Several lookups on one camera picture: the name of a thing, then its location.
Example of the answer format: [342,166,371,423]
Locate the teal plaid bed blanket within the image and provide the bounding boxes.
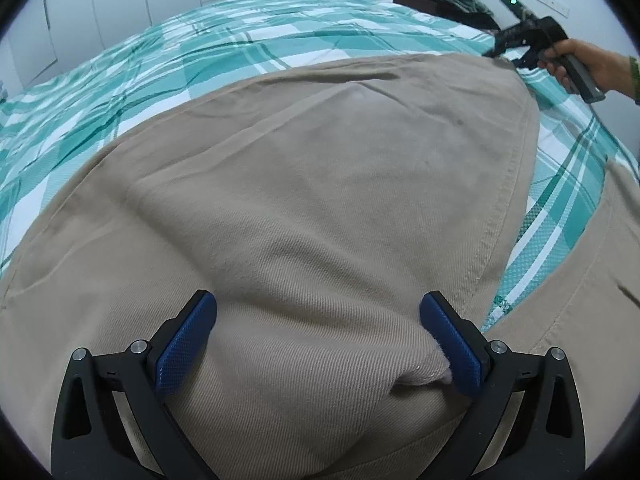
[0,0,640,333]

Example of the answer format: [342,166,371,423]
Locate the white wall socket strip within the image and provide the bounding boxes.
[527,0,572,16]

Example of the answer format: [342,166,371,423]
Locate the dark wooden nightstand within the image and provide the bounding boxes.
[391,0,443,17]

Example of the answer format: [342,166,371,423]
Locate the person's right forearm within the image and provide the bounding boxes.
[627,55,640,107]

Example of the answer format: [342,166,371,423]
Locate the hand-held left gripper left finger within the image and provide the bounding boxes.
[50,289,218,480]

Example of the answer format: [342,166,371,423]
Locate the person's right hand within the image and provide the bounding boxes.
[537,39,635,97]

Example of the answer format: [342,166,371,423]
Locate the pile of dark clothes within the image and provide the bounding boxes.
[405,0,502,31]

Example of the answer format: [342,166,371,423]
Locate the beige pants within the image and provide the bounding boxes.
[0,52,640,480]

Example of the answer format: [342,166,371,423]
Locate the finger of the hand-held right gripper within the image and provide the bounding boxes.
[512,49,544,69]
[482,22,531,58]

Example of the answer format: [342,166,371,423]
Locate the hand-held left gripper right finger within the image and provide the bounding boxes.
[419,290,587,480]

